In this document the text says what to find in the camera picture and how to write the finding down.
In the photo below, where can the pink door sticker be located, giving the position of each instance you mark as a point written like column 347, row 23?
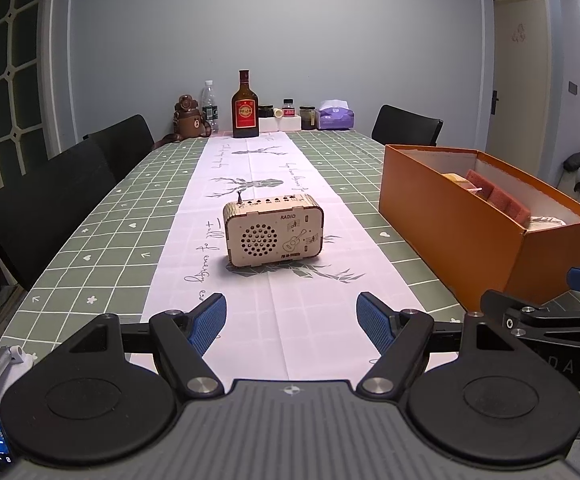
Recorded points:
column 520, row 32

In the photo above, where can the white deer print runner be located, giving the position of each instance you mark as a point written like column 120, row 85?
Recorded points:
column 270, row 175

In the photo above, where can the small black lid jar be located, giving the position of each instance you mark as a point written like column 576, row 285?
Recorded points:
column 289, row 108

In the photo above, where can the dark glass jar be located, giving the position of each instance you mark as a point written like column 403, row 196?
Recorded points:
column 308, row 117

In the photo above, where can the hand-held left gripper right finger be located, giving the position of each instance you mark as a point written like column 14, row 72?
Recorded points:
column 375, row 320

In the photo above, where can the white box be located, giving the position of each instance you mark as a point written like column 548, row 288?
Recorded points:
column 291, row 124
column 270, row 125

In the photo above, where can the white phone stand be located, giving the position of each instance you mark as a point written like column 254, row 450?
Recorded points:
column 12, row 357

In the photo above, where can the purple tissue pack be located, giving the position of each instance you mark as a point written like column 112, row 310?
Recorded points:
column 336, row 117

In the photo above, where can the brown bear shaped bottle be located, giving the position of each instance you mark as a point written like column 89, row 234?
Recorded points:
column 190, row 125

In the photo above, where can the cream door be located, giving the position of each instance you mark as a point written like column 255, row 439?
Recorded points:
column 520, row 100

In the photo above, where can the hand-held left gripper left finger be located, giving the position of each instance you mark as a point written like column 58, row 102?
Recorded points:
column 209, row 320

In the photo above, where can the dark light switch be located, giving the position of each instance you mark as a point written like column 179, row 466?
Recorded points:
column 572, row 87

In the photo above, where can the dark red sponge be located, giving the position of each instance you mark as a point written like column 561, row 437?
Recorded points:
column 505, row 200

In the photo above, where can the clear water bottle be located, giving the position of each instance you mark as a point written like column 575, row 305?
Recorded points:
column 210, row 107

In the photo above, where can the wooden radio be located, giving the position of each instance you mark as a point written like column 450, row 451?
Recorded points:
column 270, row 235

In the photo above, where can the white plastic bag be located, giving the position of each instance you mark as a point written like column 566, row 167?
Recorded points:
column 547, row 224

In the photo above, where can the brown liquor bottle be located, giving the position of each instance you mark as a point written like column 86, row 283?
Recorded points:
column 246, row 115

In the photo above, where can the glass panel door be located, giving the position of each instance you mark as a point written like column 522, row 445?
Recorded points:
column 19, row 60

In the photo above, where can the orange cardboard box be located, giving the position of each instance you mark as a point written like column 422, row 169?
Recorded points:
column 445, row 220

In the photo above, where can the black chair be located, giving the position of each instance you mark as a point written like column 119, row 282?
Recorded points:
column 39, row 210
column 405, row 127
column 119, row 145

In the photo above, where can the yellow cloth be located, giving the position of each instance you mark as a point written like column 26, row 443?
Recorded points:
column 455, row 180

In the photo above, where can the green checkered tablecloth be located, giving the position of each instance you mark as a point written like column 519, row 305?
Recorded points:
column 119, row 200

